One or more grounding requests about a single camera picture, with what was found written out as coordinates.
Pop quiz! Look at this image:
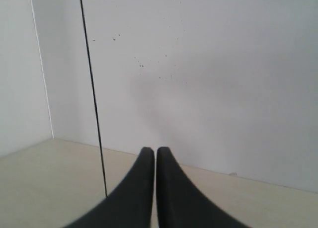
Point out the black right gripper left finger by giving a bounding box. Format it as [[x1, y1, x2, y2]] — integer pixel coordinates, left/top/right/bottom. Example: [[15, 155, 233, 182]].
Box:
[[66, 147, 155, 228]]

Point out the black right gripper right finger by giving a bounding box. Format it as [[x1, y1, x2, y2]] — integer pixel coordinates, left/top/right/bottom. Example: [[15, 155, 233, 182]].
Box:
[[156, 147, 246, 228]]

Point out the black hanging string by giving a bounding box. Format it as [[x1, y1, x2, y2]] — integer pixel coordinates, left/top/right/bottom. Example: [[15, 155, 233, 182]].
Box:
[[78, 0, 109, 197]]

